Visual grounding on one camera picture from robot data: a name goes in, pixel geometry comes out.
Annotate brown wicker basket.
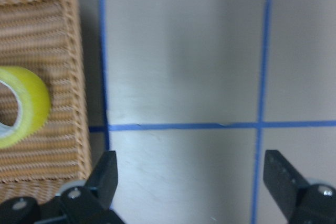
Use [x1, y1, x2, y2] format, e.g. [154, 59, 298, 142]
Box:
[1, 0, 91, 204]

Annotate yellow packing tape roll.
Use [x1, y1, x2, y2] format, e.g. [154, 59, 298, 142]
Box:
[1, 66, 51, 148]

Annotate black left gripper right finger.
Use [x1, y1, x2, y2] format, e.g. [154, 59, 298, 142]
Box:
[263, 150, 309, 216]

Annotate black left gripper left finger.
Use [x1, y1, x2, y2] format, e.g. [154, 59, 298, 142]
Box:
[85, 151, 117, 209]

